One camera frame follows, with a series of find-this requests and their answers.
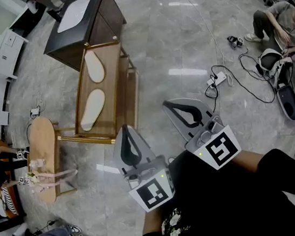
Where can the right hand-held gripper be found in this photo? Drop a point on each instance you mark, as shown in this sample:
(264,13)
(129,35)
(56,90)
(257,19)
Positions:
(220,150)

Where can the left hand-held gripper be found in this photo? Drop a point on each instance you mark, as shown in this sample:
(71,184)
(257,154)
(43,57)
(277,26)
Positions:
(152,190)

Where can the white tan-edged slipper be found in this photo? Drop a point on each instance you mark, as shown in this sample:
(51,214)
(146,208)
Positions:
(93,108)

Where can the white shoe insole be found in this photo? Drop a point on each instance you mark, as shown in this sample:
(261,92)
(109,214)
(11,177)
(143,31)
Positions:
(94,66)

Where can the person's left forearm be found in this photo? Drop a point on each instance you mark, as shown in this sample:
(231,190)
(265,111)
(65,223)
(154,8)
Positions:
(149,222)

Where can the person's right forearm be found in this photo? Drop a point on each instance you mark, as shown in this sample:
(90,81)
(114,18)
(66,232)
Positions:
(246,159)

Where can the white power strip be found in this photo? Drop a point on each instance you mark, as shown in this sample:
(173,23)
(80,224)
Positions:
(217,79)

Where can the wooden shoe rack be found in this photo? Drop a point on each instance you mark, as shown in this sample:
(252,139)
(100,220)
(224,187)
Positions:
(114,92)

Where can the person's black floral shirt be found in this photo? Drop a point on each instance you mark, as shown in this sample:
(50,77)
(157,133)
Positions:
(216,200)

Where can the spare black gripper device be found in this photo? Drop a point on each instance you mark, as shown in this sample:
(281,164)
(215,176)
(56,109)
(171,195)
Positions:
(234,41)

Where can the oval wooden coffee table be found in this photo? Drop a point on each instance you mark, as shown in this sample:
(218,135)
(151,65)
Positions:
(41,140)

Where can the bouquet with pink ribbons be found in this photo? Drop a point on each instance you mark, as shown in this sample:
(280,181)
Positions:
(36,164)

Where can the small white power adapter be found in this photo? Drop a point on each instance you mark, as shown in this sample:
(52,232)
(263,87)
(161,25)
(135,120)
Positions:
(35,111)

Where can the dark wooden vanity cabinet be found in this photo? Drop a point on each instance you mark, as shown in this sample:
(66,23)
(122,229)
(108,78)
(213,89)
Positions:
(106,19)

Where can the white sink basin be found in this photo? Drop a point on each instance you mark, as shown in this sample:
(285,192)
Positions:
(74,14)

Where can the white cabinet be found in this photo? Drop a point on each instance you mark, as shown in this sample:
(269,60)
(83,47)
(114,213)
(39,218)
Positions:
(5,55)

